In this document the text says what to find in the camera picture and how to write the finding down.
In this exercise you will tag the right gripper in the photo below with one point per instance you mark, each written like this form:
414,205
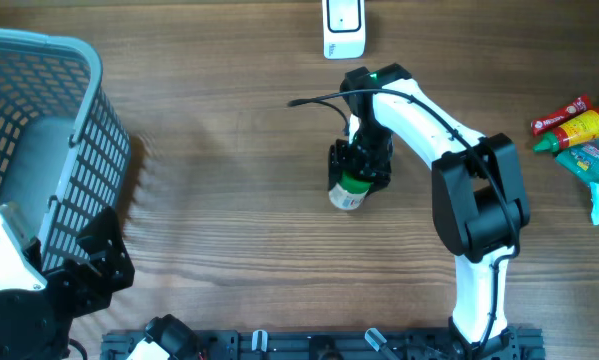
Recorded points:
381,167

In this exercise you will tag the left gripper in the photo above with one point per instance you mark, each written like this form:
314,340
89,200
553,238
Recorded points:
113,261

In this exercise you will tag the green lid jar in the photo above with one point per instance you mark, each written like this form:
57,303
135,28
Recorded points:
348,192

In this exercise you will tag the red sachet stick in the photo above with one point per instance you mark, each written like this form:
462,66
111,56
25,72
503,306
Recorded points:
579,105

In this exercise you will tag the green cap sauce bottle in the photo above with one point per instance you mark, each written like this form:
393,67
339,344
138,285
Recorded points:
580,129

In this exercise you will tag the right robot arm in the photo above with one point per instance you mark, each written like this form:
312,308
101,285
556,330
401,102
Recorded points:
479,203

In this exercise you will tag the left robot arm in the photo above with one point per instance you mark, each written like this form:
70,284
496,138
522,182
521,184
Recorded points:
37,305

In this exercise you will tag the white barcode scanner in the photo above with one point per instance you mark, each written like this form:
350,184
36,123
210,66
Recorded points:
344,29

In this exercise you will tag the grey plastic mesh basket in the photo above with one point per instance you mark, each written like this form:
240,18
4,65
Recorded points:
63,150

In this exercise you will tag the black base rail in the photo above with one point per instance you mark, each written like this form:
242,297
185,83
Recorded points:
427,343

